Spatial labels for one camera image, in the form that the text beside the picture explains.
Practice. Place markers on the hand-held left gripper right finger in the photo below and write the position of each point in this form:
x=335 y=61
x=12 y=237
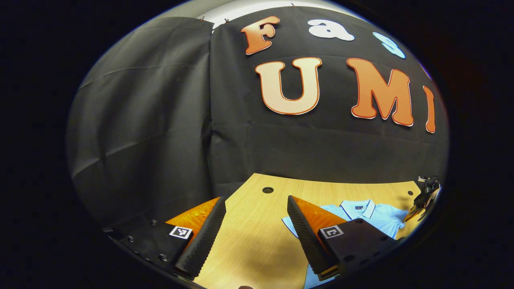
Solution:
x=305 y=237

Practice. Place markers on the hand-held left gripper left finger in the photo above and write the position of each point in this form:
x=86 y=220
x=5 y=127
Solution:
x=207 y=237

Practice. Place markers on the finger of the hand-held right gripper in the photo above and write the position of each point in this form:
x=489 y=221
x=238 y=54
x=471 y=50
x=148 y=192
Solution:
x=421 y=208

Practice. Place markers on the light blue T-shirt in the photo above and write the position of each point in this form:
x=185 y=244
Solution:
x=381 y=218

